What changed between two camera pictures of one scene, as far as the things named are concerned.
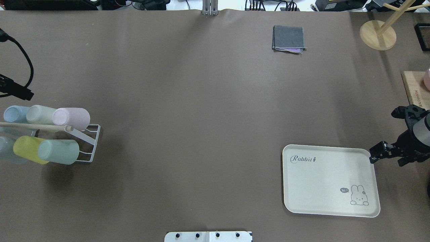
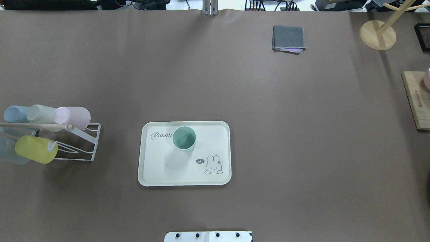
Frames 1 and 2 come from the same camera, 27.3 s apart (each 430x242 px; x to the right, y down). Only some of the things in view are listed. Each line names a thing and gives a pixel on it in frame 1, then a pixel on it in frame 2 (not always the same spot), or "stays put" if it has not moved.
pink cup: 79,118 stays put
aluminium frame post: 210,7 stays put
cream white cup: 37,114 stays put
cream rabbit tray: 329,180 to 162,163
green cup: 62,151 to 184,137
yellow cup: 27,147 stays put
